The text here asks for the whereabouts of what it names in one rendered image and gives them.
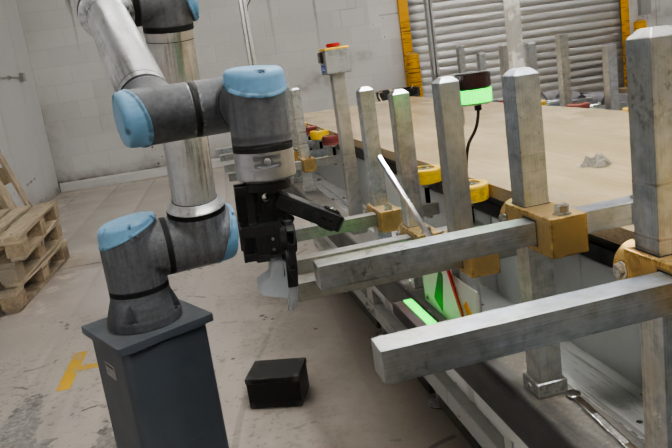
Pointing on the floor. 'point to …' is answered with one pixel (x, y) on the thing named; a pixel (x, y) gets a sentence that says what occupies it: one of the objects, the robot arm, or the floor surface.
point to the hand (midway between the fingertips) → (295, 302)
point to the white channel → (511, 5)
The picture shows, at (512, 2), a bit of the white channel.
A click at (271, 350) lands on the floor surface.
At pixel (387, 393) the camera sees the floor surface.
